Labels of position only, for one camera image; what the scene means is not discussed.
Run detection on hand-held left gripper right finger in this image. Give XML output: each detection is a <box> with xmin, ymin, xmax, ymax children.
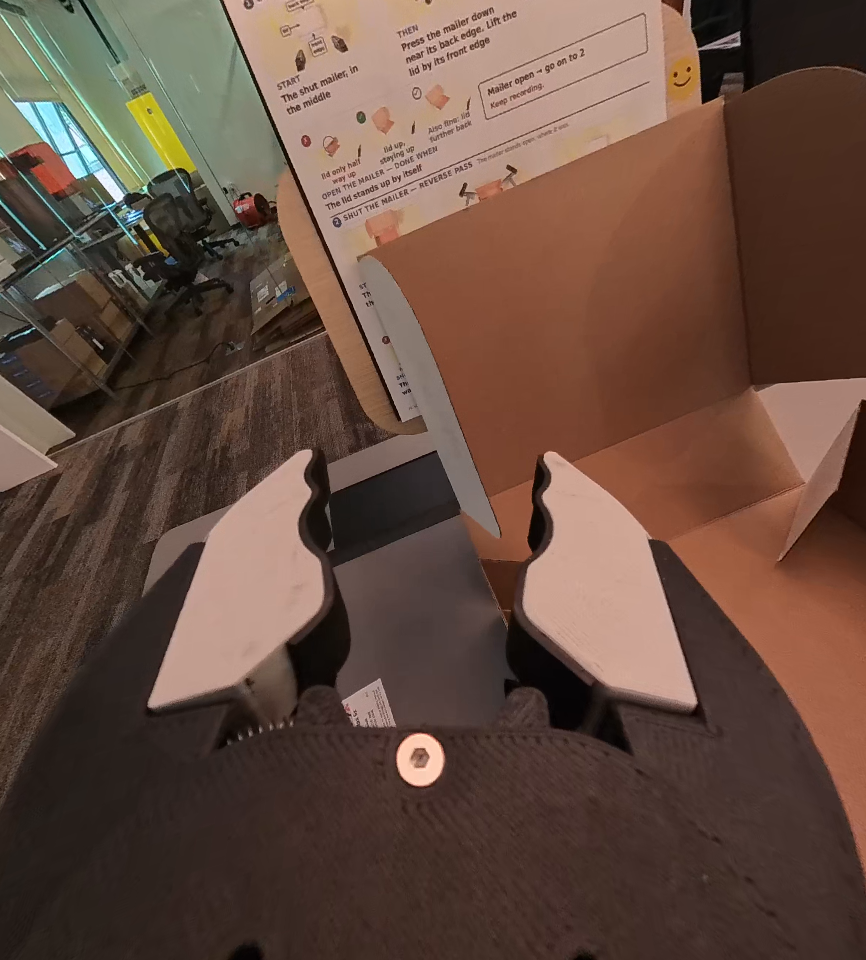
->
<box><xmin>505</xmin><ymin>450</ymin><xmax>700</xmax><ymax>740</ymax></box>

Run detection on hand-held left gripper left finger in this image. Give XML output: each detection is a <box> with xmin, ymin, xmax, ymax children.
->
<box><xmin>146</xmin><ymin>448</ymin><xmax>351</xmax><ymax>735</ymax></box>

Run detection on white cardboard mailer box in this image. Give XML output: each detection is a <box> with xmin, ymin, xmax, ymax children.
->
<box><xmin>358</xmin><ymin>67</ymin><xmax>866</xmax><ymax>897</ymax></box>

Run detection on brown cardboard box stack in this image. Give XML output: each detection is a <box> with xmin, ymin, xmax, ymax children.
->
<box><xmin>0</xmin><ymin>266</ymin><xmax>141</xmax><ymax>410</ymax></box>

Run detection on white printed label sticker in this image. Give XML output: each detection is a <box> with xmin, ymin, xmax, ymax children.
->
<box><xmin>343</xmin><ymin>678</ymin><xmax>401</xmax><ymax>733</ymax></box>

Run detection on flattened cardboard sheets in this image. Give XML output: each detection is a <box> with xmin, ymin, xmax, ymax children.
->
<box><xmin>247</xmin><ymin>253</ymin><xmax>323</xmax><ymax>354</ymax></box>

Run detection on black mesh office chair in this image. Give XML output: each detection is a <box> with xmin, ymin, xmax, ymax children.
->
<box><xmin>127</xmin><ymin>193</ymin><xmax>235</xmax><ymax>316</ymax></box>
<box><xmin>149</xmin><ymin>168</ymin><xmax>240</xmax><ymax>260</ymax></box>

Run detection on yellow panel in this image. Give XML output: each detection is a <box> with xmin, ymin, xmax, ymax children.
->
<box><xmin>125</xmin><ymin>93</ymin><xmax>197</xmax><ymax>177</ymax></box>

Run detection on orange machine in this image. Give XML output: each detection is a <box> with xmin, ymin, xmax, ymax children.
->
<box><xmin>0</xmin><ymin>144</ymin><xmax>77</xmax><ymax>198</ymax></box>

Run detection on printed instruction sheet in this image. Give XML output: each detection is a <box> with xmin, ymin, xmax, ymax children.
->
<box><xmin>219</xmin><ymin>0</ymin><xmax>670</xmax><ymax>421</ymax></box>

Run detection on black floor cable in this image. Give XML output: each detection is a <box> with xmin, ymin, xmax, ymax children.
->
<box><xmin>114</xmin><ymin>341</ymin><xmax>254</xmax><ymax>391</ymax></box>

